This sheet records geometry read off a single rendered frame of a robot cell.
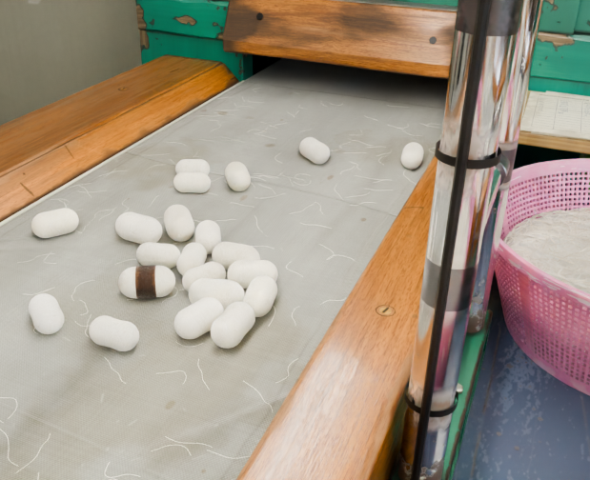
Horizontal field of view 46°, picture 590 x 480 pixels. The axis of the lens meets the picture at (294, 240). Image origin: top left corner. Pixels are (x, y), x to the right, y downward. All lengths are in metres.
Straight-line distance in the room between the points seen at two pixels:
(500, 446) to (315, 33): 0.53
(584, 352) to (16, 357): 0.36
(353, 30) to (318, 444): 0.58
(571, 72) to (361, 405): 0.57
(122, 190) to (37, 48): 1.52
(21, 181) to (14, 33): 1.56
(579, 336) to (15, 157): 0.49
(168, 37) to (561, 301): 0.68
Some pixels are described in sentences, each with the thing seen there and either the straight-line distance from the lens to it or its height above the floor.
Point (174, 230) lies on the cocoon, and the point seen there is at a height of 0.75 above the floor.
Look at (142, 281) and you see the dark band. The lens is 0.47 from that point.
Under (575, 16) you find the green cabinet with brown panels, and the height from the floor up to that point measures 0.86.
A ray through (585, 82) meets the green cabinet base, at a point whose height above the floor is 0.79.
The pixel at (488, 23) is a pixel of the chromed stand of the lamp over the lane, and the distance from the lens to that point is 0.27.
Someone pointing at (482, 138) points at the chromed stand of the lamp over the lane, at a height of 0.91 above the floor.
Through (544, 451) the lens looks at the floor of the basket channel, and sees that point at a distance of 0.49.
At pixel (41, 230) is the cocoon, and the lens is 0.56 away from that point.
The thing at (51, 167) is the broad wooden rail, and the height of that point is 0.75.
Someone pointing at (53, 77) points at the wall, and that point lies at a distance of 2.14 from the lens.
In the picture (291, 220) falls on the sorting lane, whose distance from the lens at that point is 0.57.
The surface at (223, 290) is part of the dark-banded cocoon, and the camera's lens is 0.45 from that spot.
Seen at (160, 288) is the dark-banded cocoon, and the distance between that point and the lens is 0.47.
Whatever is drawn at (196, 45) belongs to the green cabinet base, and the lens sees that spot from 0.97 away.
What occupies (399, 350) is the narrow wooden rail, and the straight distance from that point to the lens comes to 0.39.
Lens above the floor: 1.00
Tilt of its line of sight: 29 degrees down
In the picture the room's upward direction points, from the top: 1 degrees clockwise
